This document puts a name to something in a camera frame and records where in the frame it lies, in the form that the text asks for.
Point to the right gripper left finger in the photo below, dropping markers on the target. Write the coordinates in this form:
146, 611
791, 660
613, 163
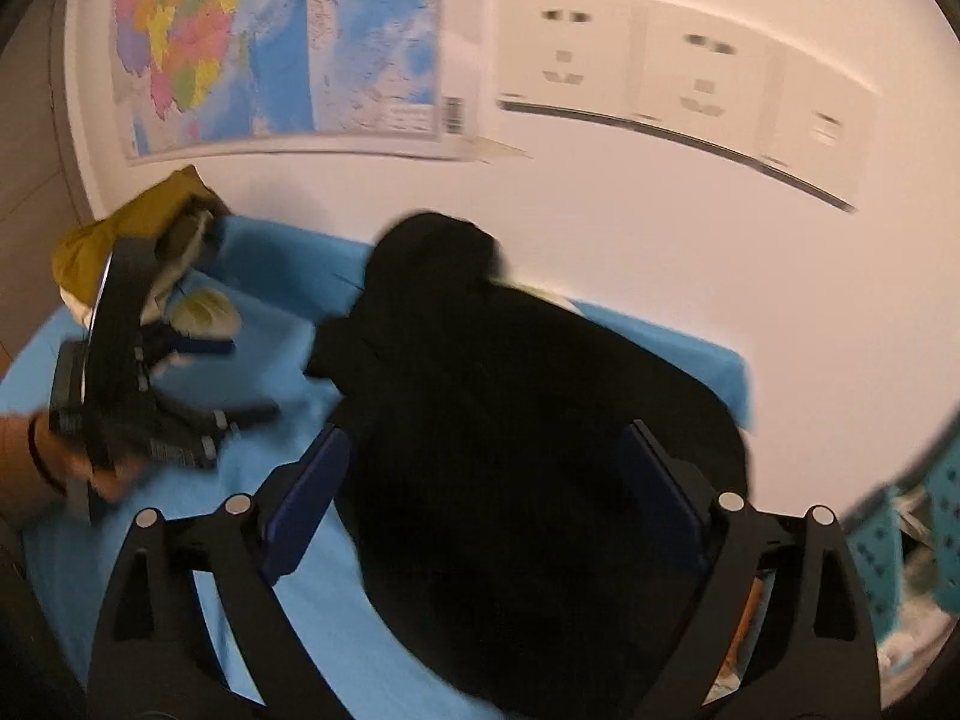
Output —
152, 654

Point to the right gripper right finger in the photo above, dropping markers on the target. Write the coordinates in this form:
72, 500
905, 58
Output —
779, 626

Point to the colourful wall map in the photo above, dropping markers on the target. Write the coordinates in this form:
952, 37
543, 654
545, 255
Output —
204, 77

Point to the mustard yellow pillow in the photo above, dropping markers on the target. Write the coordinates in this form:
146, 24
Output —
78, 258

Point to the blue floral bed sheet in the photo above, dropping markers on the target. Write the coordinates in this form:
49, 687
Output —
281, 278

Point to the person's left hand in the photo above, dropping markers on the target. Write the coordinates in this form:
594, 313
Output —
37, 466

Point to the black large garment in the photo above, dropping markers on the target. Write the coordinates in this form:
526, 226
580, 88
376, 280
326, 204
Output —
504, 532

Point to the white wall socket panel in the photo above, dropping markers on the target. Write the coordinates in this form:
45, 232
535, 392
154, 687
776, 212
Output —
691, 76

